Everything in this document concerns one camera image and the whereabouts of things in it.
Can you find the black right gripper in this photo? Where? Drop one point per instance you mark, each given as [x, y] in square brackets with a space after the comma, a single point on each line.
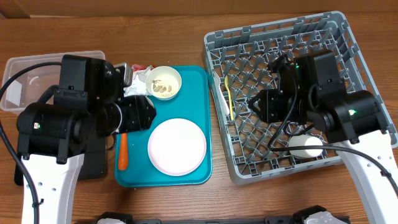
[267, 112]

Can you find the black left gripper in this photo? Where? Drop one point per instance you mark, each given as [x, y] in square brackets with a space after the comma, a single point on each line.
[139, 115]

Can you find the yellow plastic utensil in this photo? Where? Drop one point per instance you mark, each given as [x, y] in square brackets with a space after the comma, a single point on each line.
[226, 85]

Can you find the white plastic fork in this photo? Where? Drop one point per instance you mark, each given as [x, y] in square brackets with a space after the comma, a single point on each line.
[224, 104]

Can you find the orange carrot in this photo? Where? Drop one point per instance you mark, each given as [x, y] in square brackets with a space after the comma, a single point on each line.
[123, 159]

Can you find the white round plate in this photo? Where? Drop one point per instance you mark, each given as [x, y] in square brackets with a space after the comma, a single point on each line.
[177, 147]

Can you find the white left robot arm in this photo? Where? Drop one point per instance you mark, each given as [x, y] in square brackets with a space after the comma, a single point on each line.
[68, 121]

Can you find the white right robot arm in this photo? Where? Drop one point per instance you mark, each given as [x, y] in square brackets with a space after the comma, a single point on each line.
[311, 90]

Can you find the grey dishwasher rack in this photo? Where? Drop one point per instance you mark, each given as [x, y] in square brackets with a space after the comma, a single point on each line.
[254, 149]

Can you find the crumpled white napkin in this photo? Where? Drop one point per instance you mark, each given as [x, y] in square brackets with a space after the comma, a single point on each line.
[138, 86]

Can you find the cream bowl with peanuts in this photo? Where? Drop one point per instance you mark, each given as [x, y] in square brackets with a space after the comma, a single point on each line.
[163, 82]

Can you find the red snack wrapper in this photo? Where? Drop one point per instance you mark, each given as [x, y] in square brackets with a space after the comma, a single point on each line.
[137, 67]

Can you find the teal plastic tray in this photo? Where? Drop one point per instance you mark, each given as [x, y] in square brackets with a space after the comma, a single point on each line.
[191, 103]

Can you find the black plastic bin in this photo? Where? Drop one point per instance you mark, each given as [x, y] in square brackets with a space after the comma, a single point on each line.
[95, 163]

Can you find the clear plastic bin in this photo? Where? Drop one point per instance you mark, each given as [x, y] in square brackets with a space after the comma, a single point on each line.
[28, 87]

